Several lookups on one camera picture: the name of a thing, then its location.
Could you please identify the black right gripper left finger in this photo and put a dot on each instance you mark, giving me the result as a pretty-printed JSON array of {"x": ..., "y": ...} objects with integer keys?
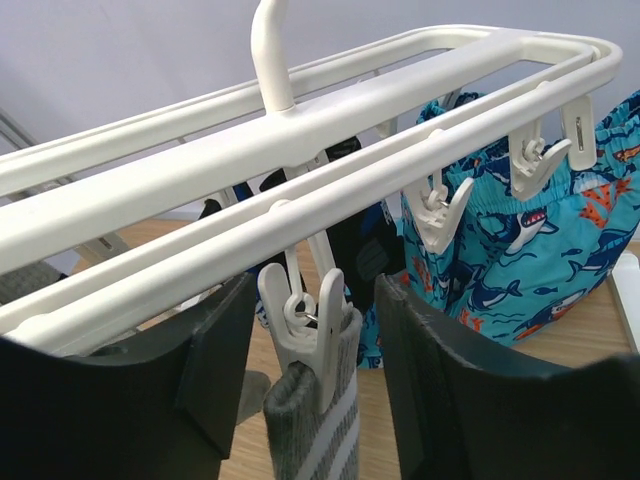
[{"x": 161, "y": 404}]

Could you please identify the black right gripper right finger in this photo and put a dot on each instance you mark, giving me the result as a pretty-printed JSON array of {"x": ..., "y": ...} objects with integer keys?
[{"x": 465, "y": 407}]

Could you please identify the grey striped sock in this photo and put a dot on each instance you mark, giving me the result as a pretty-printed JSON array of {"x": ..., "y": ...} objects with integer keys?
[
  {"x": 303, "y": 442},
  {"x": 26, "y": 280}
]

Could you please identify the white clip hanger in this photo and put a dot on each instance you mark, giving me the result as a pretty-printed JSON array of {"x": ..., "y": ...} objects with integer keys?
[{"x": 352, "y": 128}]

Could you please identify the blue patterned sock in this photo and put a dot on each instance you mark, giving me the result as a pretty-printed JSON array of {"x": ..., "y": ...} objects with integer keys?
[{"x": 515, "y": 267}]

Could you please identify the black sock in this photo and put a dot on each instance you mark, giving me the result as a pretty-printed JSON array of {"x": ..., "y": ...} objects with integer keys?
[
  {"x": 365, "y": 245},
  {"x": 244, "y": 191}
]

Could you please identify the white clothes rack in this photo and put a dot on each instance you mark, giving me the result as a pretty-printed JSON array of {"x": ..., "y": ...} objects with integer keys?
[{"x": 624, "y": 282}]

